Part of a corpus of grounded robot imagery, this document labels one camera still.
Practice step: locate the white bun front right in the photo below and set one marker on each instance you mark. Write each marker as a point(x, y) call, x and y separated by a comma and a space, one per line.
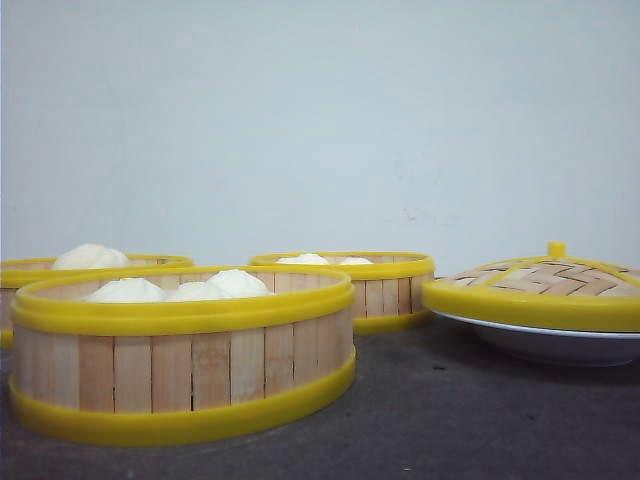
point(236, 283)

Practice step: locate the white bun front left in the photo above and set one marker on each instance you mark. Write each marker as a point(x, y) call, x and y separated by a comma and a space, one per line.
point(128, 290)

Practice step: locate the white plate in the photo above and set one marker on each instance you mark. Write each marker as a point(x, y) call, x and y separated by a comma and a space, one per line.
point(555, 346)

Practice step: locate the white bun front middle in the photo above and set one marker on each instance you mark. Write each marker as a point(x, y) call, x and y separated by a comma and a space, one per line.
point(197, 291)

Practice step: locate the woven bamboo steamer lid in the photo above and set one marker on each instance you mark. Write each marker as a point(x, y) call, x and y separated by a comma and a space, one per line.
point(551, 291)

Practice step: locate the large white bun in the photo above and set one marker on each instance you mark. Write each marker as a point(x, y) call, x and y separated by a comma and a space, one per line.
point(91, 256)

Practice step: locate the white bun back right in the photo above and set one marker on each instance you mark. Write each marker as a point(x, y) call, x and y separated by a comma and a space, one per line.
point(355, 260)

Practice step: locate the white bun back left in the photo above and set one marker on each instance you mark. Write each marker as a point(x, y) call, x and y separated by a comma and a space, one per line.
point(304, 259)

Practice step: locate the bamboo steamer basket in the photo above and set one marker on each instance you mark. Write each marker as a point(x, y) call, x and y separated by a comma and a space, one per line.
point(167, 373)

